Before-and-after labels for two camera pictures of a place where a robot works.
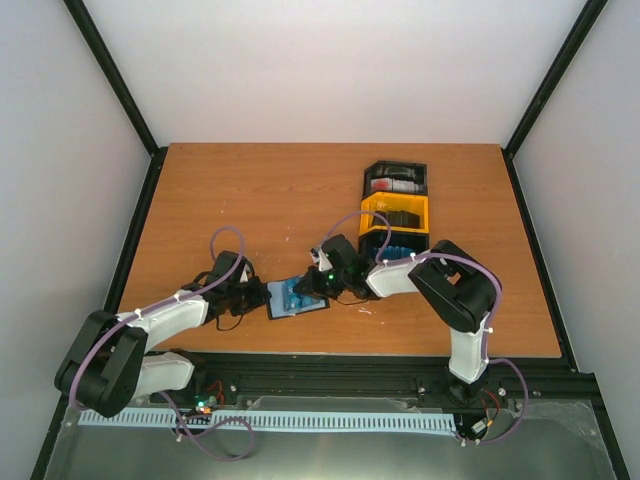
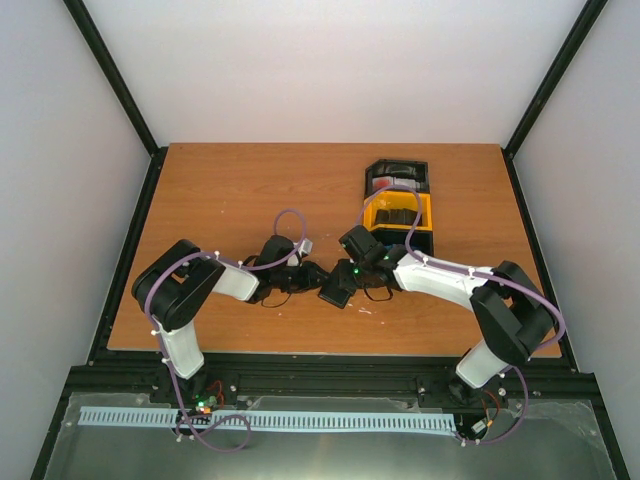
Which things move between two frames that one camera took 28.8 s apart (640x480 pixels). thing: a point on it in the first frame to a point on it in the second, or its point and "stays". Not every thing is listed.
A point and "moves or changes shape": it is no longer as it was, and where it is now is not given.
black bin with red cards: [395, 176] stays
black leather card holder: [286, 301] moves or changes shape
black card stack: [398, 218] stays
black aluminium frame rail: [124, 96] stays
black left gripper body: [244, 302] to [294, 286]
